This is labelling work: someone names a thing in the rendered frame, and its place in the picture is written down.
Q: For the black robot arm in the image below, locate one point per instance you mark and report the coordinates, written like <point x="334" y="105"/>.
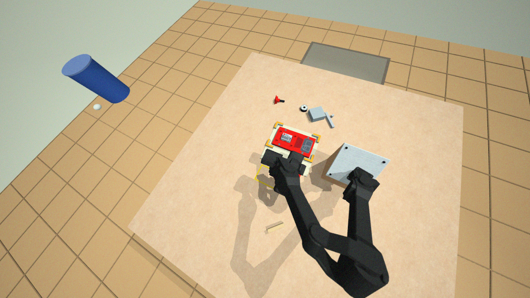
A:
<point x="361" y="269"/>

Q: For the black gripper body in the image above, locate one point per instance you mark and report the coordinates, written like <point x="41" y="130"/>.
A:
<point x="297" y="156"/>

